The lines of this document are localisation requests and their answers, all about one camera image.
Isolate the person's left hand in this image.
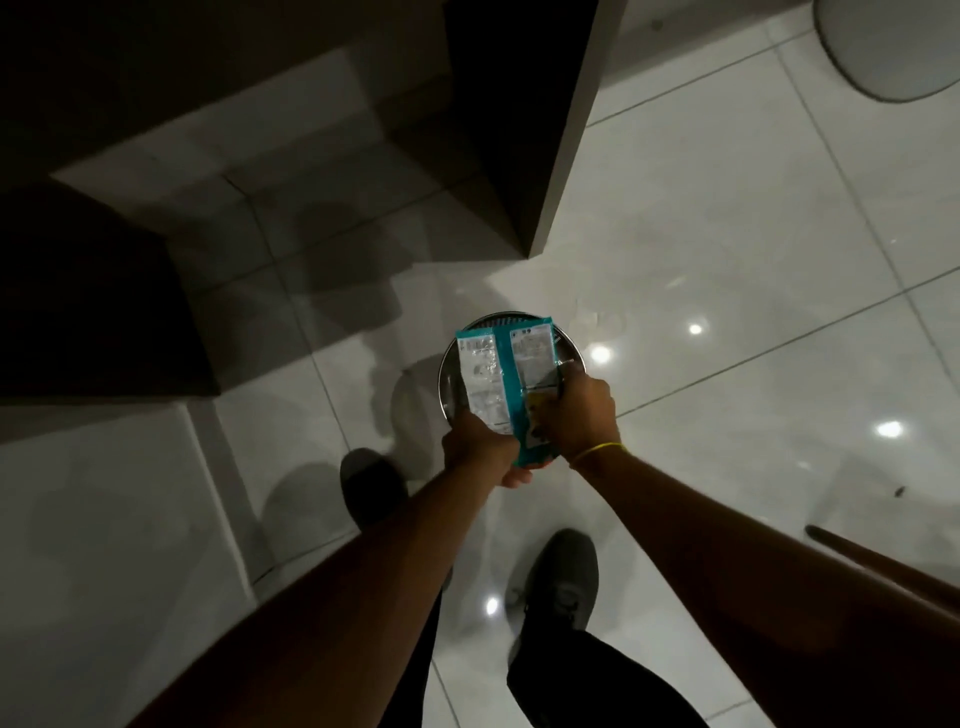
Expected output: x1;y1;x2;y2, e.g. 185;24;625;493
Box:
441;408;535;491

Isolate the person's right hand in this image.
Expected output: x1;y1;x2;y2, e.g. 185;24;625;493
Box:
528;362;624;462

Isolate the teal and white packet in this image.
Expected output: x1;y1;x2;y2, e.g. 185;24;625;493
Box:
456;316;564;468

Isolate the person's right forearm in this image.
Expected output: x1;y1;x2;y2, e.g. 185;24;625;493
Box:
571;447;960;728

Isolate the person's left forearm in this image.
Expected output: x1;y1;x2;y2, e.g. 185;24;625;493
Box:
126;456;520;728

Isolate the yellow wrist band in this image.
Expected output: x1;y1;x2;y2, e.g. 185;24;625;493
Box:
567;441;630;471

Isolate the person's grey right shoe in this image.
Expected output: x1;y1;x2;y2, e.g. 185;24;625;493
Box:
508;528;600;665

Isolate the person's grey shoe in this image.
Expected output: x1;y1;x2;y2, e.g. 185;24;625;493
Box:
508;528;600;665
339;447;411;535

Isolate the round steel waste bin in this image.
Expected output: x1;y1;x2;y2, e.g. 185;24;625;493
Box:
437;311;587;430

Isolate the person's grey left shoe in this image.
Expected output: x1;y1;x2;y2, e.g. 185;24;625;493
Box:
339;447;411;535

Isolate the person's black trouser left leg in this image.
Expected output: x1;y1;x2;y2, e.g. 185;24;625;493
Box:
378;577;451;728

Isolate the person's black trouser leg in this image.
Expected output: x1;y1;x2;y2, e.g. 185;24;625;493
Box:
506;628;711;728
378;577;451;728

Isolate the person's black trouser right leg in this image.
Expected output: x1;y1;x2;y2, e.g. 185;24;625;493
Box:
506;628;711;728

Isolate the brown wooden stick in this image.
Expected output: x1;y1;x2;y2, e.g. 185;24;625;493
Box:
804;524;960;606

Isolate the white round seat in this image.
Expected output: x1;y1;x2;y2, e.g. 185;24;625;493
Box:
812;0;960;105

